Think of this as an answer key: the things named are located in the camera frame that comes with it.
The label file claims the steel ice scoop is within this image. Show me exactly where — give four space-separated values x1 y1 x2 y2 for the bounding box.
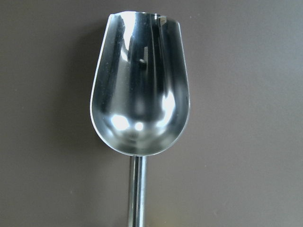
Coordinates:
90 11 190 227

